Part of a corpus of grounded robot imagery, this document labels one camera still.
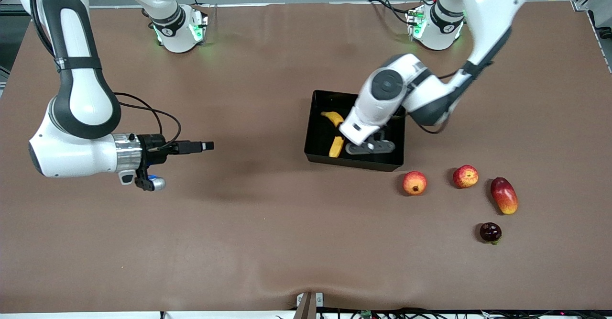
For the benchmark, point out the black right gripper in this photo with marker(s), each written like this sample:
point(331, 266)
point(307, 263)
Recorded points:
point(152, 148)

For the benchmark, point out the black rectangular plastic box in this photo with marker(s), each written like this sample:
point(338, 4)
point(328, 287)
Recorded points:
point(320, 142)

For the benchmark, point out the yellow banana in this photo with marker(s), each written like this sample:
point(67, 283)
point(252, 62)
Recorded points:
point(336, 148)

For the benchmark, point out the red yellow apple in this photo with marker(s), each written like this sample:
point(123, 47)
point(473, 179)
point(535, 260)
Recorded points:
point(465, 176)

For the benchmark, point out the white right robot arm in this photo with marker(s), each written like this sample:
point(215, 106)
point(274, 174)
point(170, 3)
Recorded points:
point(71, 156)

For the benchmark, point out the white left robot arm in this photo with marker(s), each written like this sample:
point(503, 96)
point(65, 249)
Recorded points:
point(487, 3)

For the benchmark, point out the brown table cover mat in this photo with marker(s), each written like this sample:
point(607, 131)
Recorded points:
point(143, 237)

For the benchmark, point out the red yellow pomegranate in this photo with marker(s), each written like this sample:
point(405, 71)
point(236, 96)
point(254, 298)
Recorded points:
point(414, 182)

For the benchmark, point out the small green circuit board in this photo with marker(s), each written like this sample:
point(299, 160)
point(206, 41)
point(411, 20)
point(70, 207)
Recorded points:
point(366, 314)

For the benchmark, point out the dark purple mangosteen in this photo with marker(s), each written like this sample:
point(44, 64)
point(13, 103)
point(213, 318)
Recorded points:
point(490, 232)

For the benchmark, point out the red yellow mango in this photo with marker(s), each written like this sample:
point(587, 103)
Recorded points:
point(504, 196)

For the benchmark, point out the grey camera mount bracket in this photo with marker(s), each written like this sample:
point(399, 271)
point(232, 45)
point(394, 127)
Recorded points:
point(306, 307)

